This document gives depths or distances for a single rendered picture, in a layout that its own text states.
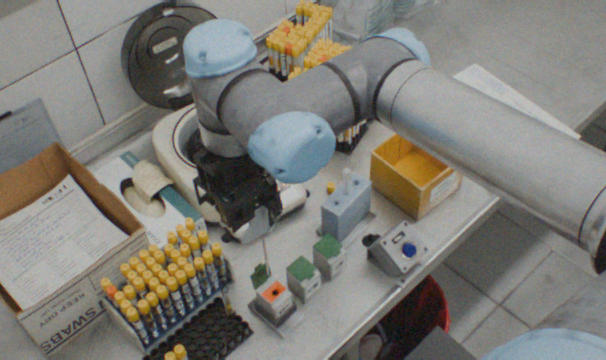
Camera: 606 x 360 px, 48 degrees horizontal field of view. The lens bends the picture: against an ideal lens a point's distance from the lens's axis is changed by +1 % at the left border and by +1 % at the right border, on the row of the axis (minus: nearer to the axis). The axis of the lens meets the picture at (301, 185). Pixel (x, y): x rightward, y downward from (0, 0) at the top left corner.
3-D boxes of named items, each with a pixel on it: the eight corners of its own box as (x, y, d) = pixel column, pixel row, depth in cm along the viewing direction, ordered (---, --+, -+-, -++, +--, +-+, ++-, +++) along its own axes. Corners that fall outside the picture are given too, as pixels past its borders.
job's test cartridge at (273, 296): (277, 325, 116) (274, 307, 111) (258, 309, 118) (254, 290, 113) (293, 310, 118) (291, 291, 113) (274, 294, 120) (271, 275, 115)
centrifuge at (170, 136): (221, 256, 127) (212, 217, 118) (150, 161, 143) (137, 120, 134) (325, 196, 135) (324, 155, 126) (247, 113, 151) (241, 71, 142)
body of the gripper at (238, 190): (197, 206, 91) (181, 145, 81) (244, 170, 95) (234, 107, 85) (236, 238, 87) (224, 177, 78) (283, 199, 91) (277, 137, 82)
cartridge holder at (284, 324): (284, 340, 116) (282, 330, 113) (247, 308, 120) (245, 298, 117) (305, 319, 118) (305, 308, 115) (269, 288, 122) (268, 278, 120)
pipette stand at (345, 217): (344, 252, 127) (345, 220, 119) (315, 233, 130) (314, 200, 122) (376, 218, 131) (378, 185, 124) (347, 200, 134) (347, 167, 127)
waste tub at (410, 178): (416, 223, 130) (421, 191, 122) (367, 184, 137) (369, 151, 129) (463, 186, 135) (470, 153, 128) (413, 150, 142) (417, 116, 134)
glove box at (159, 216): (164, 271, 126) (154, 242, 118) (94, 200, 137) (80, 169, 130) (216, 232, 131) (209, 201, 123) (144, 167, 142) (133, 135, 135)
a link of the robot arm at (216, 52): (206, 74, 66) (164, 31, 71) (221, 150, 75) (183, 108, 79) (273, 42, 69) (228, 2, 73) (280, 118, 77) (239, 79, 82)
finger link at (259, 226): (237, 255, 97) (227, 214, 90) (267, 230, 99) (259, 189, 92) (252, 267, 95) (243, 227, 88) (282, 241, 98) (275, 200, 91)
